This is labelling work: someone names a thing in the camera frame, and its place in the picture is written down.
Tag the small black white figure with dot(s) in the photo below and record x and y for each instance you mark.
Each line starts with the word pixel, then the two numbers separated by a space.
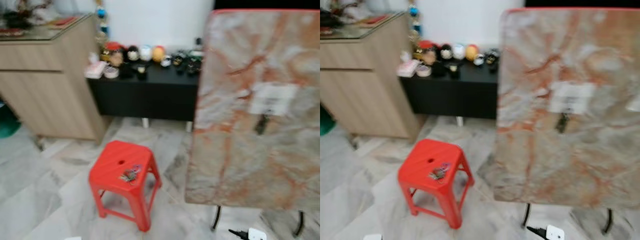
pixel 491 57
pixel 178 59

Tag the black pouch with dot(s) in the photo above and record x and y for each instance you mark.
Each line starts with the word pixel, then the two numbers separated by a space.
pixel 439 71
pixel 126 72

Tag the small panda toy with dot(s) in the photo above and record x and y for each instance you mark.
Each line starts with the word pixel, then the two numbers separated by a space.
pixel 166 61
pixel 479 60

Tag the wide black remote control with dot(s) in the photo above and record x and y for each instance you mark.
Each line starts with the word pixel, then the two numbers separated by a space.
pixel 193 68

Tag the light wooden cabinet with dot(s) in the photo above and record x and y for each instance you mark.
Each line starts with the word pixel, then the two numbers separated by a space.
pixel 365 95
pixel 50 95

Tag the orange plush toy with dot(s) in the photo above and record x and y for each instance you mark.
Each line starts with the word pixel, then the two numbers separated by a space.
pixel 158 53
pixel 472 52

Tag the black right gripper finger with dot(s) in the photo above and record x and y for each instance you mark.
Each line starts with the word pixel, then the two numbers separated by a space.
pixel 233 232
pixel 531 229

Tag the black low TV console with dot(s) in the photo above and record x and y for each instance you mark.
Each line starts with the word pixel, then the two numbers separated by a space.
pixel 150 95
pixel 450 95

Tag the marble pattern board red edge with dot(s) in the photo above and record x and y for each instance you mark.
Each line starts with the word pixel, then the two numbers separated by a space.
pixel 240 165
pixel 550 165

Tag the white plush toy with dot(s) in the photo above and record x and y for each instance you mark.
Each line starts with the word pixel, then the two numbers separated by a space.
pixel 145 52
pixel 459 51

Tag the small gold trophy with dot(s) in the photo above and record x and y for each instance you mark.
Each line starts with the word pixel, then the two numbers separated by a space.
pixel 103 47
pixel 415 46

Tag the white console leg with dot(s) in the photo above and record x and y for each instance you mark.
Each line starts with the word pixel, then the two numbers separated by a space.
pixel 145 123
pixel 189 126
pixel 459 121

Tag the white tape roll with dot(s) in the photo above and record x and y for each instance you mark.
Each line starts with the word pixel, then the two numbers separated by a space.
pixel 111 73
pixel 424 71

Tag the snack jar with red lid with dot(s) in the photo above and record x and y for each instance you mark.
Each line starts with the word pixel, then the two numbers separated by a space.
pixel 427 56
pixel 115 56

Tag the blue and gold trophy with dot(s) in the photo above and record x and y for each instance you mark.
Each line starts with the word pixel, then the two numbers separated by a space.
pixel 413 11
pixel 101 12

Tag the green white phone cradle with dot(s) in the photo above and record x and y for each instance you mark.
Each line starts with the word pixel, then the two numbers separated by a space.
pixel 196 56

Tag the red envelope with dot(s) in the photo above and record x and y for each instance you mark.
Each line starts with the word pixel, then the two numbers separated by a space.
pixel 64 21
pixel 378 20

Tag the black metal board leg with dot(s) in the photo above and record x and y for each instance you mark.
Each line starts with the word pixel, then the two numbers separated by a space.
pixel 610 222
pixel 300 225
pixel 526 217
pixel 215 220

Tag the black mouse plush toy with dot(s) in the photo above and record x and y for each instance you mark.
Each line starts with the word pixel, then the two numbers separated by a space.
pixel 445 52
pixel 132 53

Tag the black tape dispenser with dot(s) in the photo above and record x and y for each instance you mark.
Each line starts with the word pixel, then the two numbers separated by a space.
pixel 142 74
pixel 454 72

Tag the pink white tissue pack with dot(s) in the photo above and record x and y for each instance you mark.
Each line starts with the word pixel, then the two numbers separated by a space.
pixel 407 68
pixel 95 70

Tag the black iron teapot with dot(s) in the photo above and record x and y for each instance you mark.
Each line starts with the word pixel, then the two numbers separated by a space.
pixel 17 20
pixel 330 19

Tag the green bag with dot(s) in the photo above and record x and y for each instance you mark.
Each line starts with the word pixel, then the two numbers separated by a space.
pixel 325 122
pixel 7 125

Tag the red plastic stool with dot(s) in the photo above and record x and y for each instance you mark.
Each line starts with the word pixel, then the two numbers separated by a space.
pixel 115 160
pixel 425 160

